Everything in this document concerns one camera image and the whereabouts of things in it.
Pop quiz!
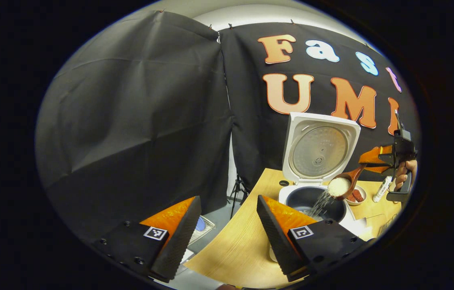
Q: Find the brown wooden spoon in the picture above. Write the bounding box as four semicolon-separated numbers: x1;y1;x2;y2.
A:
327;163;368;201

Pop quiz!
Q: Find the white round plate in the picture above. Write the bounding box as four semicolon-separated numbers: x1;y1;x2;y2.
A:
346;184;367;206

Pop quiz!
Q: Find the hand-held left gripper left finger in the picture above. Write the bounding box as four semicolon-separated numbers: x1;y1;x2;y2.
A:
92;196;202;283

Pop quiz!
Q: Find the white rice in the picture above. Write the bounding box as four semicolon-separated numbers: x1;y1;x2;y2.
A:
299;177;351;218

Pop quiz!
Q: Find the clear glass container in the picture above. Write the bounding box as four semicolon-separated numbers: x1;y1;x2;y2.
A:
366;213;390;241

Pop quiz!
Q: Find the white rice cooker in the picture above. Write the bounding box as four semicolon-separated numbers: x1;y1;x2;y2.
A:
278;112;367;237

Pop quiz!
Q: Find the white drink bottle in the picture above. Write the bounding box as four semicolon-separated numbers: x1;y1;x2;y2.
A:
373;176;393;203

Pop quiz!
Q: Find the black tripod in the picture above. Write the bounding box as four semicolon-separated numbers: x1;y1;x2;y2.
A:
229;173;249;220

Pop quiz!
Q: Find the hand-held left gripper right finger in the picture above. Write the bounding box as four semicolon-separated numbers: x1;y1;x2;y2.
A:
256;195;368;282

